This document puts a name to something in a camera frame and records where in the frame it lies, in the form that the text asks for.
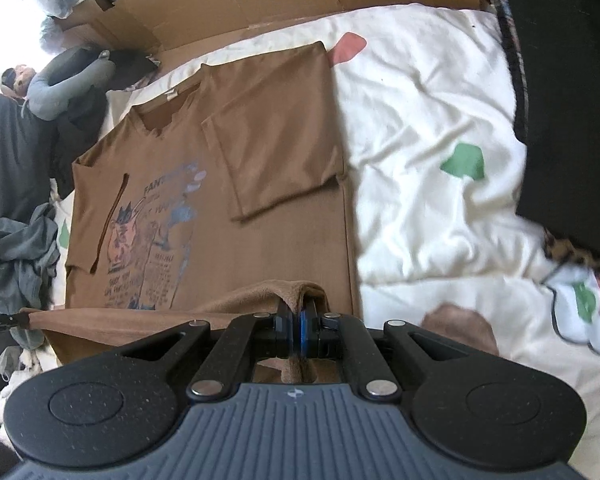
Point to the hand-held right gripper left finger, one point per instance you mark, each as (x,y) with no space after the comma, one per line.
(285,330)

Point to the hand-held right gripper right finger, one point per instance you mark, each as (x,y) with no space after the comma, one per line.
(306,330)

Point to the brown printed t-shirt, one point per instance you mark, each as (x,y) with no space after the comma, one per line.
(270,240)

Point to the spotted fuzzy blanket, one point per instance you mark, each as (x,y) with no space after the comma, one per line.
(10,375)

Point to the grey-blue pants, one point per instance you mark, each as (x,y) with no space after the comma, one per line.
(15,255)

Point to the dark grey pillow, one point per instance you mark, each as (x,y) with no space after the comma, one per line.
(10,160)

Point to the grey neck pillow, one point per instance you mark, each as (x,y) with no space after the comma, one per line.
(45,95)

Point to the small doll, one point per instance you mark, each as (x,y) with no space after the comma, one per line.
(17,77)

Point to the cream bear printed blanket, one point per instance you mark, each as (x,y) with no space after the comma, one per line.
(430,110)

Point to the black crumpled garment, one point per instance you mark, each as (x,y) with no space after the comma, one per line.
(130,65)

